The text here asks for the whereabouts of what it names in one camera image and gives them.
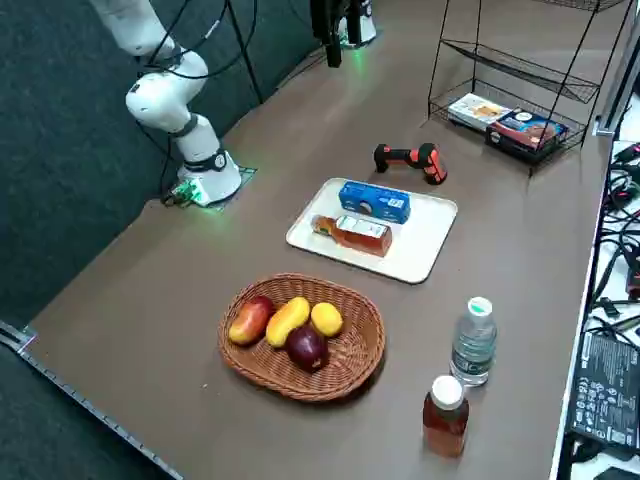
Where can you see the dark blue cookie box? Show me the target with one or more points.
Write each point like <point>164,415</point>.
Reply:
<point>525,132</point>

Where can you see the black stand pole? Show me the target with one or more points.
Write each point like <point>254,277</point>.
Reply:
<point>247,55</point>

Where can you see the yellow lemon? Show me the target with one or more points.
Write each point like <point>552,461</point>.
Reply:
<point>327,320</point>

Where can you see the blue Oreo cookie box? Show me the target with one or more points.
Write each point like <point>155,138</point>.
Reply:
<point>375,197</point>

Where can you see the red yellow mango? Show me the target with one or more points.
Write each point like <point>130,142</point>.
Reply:
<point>250,320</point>

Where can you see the large amber tea bottle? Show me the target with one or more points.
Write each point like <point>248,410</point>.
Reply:
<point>362,237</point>

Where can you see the cream plastic tray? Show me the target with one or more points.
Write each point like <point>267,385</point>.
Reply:
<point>425,240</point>

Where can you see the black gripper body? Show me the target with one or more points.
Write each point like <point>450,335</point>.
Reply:
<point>327,20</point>

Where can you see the orange black barcode scanner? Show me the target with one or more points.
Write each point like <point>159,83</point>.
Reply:
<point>432,160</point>

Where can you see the aluminium frame post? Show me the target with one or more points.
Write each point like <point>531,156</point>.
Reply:
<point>617,90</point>

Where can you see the aluminium table edge rail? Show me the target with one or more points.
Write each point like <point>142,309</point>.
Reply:
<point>75,395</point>

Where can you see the small white-capped tea bottle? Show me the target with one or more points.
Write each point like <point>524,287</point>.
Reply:
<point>445,420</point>

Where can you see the clear water bottle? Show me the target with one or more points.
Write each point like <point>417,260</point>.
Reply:
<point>472,345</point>

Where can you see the black power adapter brick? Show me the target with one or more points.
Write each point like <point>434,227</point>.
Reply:
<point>607,385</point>

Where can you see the white cracker box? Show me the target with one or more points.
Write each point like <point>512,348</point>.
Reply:
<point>475,110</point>

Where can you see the red black adapter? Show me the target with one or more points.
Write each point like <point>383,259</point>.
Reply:
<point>634,280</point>

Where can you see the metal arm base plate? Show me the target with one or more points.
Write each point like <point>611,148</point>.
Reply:
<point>246,173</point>
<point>378,34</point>

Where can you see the brown wicker basket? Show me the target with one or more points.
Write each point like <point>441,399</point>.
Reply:
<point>350,370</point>

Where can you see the red-lit black plug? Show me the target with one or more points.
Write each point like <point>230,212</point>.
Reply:
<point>629,152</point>
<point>624,192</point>

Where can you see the dark red apple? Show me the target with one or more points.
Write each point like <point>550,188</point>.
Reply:
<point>307,350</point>

